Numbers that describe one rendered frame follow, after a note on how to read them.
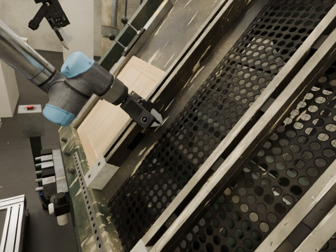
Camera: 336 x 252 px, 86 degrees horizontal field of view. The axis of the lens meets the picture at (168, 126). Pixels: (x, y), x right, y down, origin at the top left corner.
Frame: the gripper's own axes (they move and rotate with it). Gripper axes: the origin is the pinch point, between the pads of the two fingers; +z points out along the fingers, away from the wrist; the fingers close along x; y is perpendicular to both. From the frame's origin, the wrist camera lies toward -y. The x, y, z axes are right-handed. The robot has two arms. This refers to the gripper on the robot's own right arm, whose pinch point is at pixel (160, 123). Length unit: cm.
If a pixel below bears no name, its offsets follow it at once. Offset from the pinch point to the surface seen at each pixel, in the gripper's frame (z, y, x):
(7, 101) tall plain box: -15, 263, 124
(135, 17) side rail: -3, 82, -41
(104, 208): 0.4, -4.3, 38.1
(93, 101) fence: -2, 58, 18
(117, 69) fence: -1, 58, -6
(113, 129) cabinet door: 0.4, 24.0, 17.7
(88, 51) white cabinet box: 64, 409, 2
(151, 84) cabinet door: 0.5, 22.0, -10.3
